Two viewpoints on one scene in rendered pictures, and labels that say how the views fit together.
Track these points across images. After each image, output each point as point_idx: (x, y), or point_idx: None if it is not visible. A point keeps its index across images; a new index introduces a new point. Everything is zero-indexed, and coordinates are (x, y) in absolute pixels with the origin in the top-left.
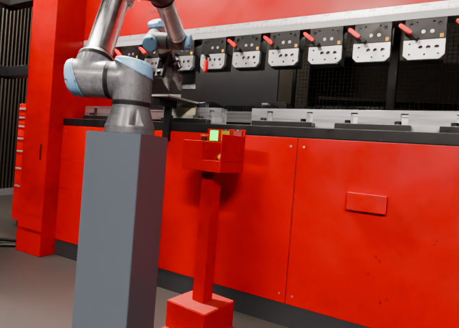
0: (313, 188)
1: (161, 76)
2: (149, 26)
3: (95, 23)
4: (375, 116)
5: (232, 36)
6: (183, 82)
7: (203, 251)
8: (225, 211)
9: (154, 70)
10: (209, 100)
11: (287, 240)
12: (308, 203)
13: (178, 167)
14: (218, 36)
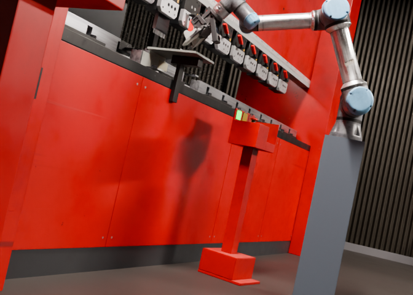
0: (235, 156)
1: (219, 43)
2: None
3: (356, 58)
4: (243, 107)
5: (203, 5)
6: (158, 26)
7: (243, 212)
8: (196, 176)
9: None
10: None
11: (219, 195)
12: (232, 167)
13: (174, 132)
14: None
